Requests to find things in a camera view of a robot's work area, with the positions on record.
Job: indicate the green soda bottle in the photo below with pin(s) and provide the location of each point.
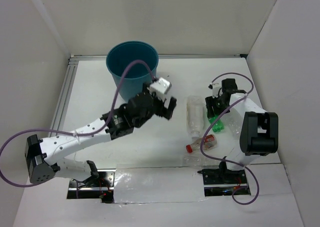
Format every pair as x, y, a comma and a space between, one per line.
218, 126

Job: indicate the large clear square bottle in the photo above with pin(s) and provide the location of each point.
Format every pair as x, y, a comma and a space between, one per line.
195, 116

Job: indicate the red cap red label bottle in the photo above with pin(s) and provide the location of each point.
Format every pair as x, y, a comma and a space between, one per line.
209, 143

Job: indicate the teal plastic bin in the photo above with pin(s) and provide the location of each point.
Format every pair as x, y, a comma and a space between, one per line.
120, 56

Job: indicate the aluminium frame rail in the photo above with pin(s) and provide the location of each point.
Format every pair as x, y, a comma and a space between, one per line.
88, 93

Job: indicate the clear bottle white cap right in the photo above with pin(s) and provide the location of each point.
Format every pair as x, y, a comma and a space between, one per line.
234, 122

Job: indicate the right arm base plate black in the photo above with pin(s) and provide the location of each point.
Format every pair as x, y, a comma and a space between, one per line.
216, 184

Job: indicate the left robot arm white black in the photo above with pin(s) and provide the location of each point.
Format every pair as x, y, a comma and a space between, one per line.
47, 158

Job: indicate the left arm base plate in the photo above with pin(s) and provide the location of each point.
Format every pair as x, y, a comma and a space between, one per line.
101, 189

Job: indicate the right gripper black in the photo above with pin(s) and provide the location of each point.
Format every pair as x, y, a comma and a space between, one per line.
209, 102

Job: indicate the clear bottle front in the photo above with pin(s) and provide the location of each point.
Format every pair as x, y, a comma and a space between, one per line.
198, 160

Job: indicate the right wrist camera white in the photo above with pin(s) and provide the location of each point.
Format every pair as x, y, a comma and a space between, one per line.
216, 88

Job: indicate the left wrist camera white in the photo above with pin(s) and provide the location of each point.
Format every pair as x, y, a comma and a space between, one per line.
160, 87

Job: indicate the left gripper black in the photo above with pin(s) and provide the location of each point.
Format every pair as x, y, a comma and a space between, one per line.
166, 113

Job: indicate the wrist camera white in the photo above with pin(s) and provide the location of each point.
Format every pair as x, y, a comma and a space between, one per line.
216, 88
160, 87

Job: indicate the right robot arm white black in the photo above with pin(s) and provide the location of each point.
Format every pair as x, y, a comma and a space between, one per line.
256, 131

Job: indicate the silver tape sheet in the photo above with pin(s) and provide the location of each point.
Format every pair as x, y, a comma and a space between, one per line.
158, 185

